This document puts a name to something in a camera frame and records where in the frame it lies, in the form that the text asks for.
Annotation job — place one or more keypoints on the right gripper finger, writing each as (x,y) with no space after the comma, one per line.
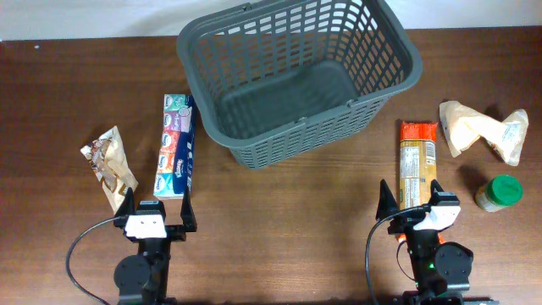
(387,204)
(436,190)

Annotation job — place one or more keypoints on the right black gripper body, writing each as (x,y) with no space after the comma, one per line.
(406,222)

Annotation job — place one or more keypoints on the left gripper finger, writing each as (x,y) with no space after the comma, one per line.
(127,207)
(187,214)

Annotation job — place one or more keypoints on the beige pasta bag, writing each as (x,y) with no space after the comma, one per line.
(463,126)

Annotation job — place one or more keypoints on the green lid glass jar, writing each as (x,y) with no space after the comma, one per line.
(501,192)

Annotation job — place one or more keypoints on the grey plastic shopping basket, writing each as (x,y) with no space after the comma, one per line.
(274,79)

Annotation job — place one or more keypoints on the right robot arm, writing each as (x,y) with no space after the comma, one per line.
(440,269)

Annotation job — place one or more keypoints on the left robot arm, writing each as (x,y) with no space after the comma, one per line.
(143,278)

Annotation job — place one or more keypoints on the Kleenex tissue multipack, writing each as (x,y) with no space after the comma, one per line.
(176,154)

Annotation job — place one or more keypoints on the orange spaghetti pasta packet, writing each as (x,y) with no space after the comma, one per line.
(417,163)

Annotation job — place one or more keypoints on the brown snack pouch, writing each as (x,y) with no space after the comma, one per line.
(108,161)

